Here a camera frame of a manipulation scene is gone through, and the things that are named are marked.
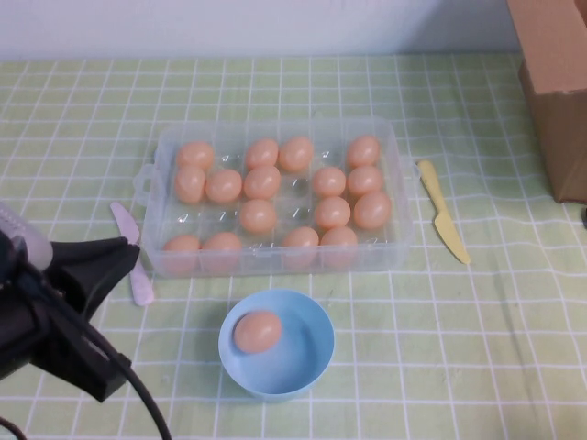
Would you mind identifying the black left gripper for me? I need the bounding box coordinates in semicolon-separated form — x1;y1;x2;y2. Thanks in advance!
0;231;141;381

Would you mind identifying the brown cardboard box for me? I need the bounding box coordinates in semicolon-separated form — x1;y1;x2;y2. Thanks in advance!
505;0;587;205

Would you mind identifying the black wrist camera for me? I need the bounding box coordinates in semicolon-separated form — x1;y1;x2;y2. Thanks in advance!
29;295;134;404

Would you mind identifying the long black cable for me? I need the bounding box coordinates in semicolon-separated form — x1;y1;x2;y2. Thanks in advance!
68;311;173;440

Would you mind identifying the green checked tablecloth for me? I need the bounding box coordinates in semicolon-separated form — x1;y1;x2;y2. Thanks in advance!
0;53;587;440

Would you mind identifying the clear plastic egg box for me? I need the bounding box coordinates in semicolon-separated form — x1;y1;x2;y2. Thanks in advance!
133;116;417;280

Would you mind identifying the light blue plastic bowl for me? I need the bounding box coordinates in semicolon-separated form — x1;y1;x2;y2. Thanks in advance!
217;288;336;403

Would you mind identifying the brown egg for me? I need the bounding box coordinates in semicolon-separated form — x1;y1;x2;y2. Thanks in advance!
238;199;277;234
242;165;282;201
281;225;320;270
312;166;347;198
200;231;243;274
162;235;202;276
346;135;382;169
244;138;280;171
175;141;216;170
352;191;393;231
346;165;384;197
320;225;359;270
173;165;207;204
233;311;282;355
205;170;243;204
277;136;316;174
314;196;352;230

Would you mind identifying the pink plastic knife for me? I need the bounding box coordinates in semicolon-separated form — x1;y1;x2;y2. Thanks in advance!
108;202;156;307

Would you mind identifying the yellow plastic knife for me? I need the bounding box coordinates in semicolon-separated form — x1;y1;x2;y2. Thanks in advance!
415;159;471;266

